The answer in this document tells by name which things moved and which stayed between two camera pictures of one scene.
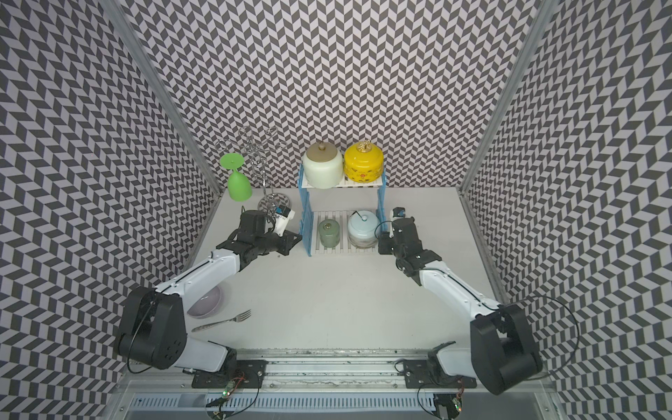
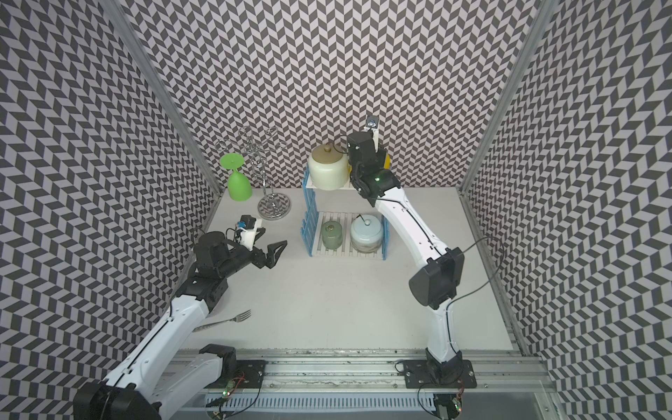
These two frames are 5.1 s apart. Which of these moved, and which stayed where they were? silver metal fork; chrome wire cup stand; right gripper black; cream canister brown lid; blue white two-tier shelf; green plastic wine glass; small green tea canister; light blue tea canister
Moved: right gripper black; cream canister brown lid; blue white two-tier shelf
Stayed: small green tea canister; light blue tea canister; green plastic wine glass; chrome wire cup stand; silver metal fork
